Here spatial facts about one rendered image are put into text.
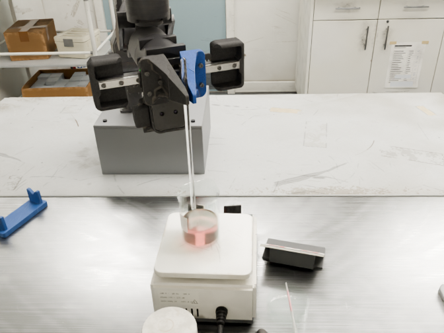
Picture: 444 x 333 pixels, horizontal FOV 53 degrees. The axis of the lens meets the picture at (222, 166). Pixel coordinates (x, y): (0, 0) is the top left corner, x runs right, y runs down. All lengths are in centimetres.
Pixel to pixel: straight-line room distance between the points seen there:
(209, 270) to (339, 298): 20
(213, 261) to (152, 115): 20
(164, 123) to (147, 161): 31
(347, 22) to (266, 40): 78
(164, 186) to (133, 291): 26
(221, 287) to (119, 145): 42
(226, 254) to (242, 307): 7
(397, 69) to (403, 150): 216
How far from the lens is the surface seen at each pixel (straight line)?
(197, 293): 57
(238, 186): 85
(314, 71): 303
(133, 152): 89
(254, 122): 109
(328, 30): 297
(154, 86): 53
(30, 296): 70
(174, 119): 59
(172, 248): 59
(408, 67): 317
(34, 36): 280
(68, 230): 80
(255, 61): 359
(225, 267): 55
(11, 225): 83
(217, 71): 56
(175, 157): 87
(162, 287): 57
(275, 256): 67
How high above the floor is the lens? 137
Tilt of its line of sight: 31 degrees down
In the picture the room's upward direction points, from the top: 2 degrees counter-clockwise
